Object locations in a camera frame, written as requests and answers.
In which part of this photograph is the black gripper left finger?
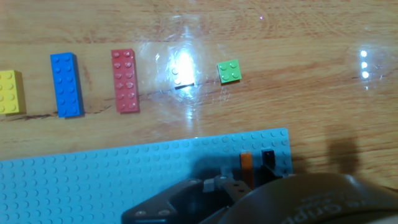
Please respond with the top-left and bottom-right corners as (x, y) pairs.
(203, 174), (252, 203)

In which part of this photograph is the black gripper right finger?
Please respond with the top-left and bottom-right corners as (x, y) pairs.
(259, 164), (289, 186)

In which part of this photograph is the narrow black Lego brick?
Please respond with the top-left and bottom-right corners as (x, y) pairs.
(261, 149), (277, 170)

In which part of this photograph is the narrow orange Lego brick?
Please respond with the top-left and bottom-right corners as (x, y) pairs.
(240, 152), (254, 189)

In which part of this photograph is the lime green square Lego plate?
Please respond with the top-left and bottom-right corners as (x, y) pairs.
(216, 58), (243, 84)

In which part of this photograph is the purple square Lego plate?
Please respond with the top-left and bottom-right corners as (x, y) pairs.
(167, 57), (196, 90)

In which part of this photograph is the grey Lego baseplate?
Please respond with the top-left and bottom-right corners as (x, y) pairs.
(0, 127), (294, 224)

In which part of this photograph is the long red Lego brick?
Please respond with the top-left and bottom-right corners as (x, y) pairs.
(111, 49), (141, 113)

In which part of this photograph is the long blue Lego brick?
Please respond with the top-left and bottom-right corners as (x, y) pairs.
(50, 52), (85, 119)

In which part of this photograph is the yellow Lego brick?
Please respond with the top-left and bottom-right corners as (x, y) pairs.
(0, 70), (27, 115)

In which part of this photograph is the glossy wooden work board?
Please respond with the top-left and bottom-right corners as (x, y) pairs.
(0, 0), (398, 190)

